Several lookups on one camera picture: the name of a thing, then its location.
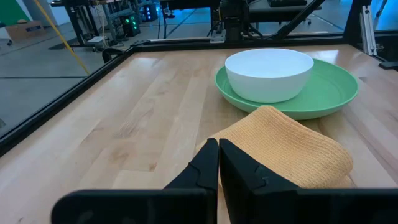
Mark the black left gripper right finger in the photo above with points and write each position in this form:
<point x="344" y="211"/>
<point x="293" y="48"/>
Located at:
<point x="264" y="205"/>

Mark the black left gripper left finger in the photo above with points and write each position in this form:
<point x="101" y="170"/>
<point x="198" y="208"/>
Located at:
<point x="186" y="205"/>

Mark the white bowl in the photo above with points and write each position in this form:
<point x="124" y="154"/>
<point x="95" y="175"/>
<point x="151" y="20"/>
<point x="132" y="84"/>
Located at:
<point x="267" y="81"/>

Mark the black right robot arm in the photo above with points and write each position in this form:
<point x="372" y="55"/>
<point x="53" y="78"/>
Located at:
<point x="234" y="18"/>

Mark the folded yellow cloth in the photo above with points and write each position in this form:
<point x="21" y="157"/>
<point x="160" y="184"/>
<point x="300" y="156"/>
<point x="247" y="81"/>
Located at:
<point x="286" y="146"/>

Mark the green plate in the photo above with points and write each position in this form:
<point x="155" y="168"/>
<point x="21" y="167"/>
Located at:
<point x="329" y="93"/>

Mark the silver mounting plate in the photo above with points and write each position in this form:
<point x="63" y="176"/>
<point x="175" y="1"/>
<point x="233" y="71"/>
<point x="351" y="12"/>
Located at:
<point x="217" y="36"/>

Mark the black computer case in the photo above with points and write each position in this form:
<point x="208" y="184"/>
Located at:
<point x="131" y="25"/>

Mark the silver aluminium bar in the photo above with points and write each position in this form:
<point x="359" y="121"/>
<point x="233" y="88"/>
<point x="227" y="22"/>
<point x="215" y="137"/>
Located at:
<point x="368" y="31"/>

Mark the large cardboard box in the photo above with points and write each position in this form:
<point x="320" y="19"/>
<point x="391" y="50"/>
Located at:
<point x="25" y="30"/>

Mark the black metal table frame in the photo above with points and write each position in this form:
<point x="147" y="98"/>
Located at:
<point x="62" y="99"/>

